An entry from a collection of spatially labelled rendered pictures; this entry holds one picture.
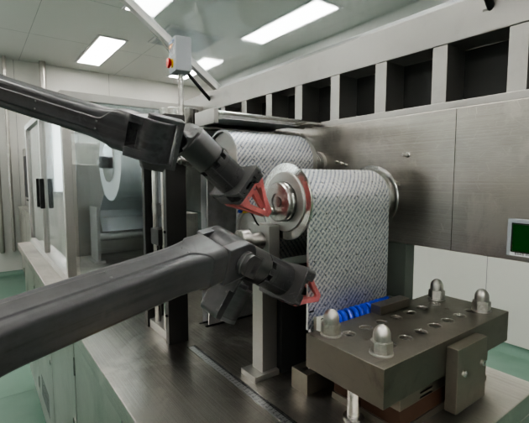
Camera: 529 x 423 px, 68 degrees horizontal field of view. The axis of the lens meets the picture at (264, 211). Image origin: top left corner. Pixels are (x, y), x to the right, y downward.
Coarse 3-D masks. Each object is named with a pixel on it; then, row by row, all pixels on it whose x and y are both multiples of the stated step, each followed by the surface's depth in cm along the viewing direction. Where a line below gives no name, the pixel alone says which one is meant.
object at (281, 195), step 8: (272, 184) 75; (280, 184) 73; (288, 184) 73; (272, 192) 75; (280, 192) 73; (288, 192) 71; (272, 200) 75; (280, 200) 73; (288, 200) 71; (280, 208) 73; (288, 208) 71; (272, 216) 75; (280, 216) 73; (288, 216) 72
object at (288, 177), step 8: (280, 176) 75; (288, 176) 73; (296, 184) 72; (296, 192) 72; (296, 200) 72; (304, 200) 70; (296, 208) 72; (304, 208) 71; (296, 216) 72; (280, 224) 76; (288, 224) 74; (296, 224) 72
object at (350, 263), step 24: (312, 240) 72; (336, 240) 75; (360, 240) 80; (384, 240) 84; (312, 264) 72; (336, 264) 76; (360, 264) 80; (384, 264) 85; (336, 288) 76; (360, 288) 81; (384, 288) 86; (312, 312) 73
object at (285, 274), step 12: (276, 264) 64; (288, 264) 67; (276, 276) 64; (288, 276) 65; (300, 276) 65; (264, 288) 65; (276, 288) 65; (288, 288) 66; (300, 288) 64; (288, 300) 65; (300, 300) 64
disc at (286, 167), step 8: (280, 168) 76; (288, 168) 74; (296, 168) 72; (272, 176) 78; (296, 176) 72; (304, 176) 70; (264, 184) 80; (304, 184) 70; (304, 192) 71; (312, 200) 69; (304, 216) 71; (304, 224) 71; (280, 232) 77; (288, 232) 75; (296, 232) 73
